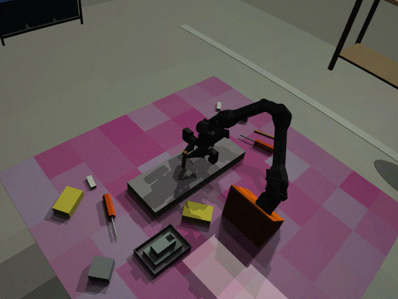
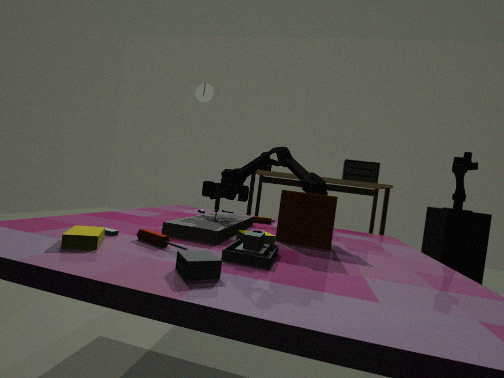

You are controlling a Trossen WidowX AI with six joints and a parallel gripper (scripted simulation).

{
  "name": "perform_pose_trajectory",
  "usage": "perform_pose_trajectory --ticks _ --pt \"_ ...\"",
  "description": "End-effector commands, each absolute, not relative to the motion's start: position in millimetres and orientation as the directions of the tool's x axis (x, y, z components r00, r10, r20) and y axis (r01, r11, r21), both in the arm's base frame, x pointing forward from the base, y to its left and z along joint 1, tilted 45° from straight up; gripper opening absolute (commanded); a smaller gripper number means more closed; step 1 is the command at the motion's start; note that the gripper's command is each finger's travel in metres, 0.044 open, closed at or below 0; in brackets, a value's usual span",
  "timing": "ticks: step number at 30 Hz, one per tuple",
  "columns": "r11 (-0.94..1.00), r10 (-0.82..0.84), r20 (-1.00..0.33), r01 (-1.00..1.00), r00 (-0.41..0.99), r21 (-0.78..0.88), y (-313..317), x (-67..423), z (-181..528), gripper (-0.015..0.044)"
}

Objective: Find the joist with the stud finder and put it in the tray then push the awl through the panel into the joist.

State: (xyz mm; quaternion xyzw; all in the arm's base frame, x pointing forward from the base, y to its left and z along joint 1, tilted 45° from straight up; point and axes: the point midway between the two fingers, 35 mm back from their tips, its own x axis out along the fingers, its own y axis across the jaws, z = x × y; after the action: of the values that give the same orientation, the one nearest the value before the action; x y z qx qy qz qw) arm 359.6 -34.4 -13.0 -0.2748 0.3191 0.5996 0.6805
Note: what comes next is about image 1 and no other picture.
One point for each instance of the grey rectangular panel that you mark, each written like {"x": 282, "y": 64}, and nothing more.
{"x": 164, "y": 185}

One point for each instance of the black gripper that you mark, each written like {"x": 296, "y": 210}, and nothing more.
{"x": 202, "y": 150}

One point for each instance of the yellow rectangular block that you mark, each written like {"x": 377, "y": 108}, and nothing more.
{"x": 68, "y": 201}
{"x": 197, "y": 213}

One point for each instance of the orange-brown hexagonal tool handle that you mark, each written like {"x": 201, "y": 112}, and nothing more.
{"x": 184, "y": 159}

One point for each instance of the orange-handled awl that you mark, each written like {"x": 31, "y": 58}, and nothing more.
{"x": 110, "y": 212}
{"x": 261, "y": 144}

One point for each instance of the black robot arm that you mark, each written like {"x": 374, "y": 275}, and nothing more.
{"x": 276, "y": 176}

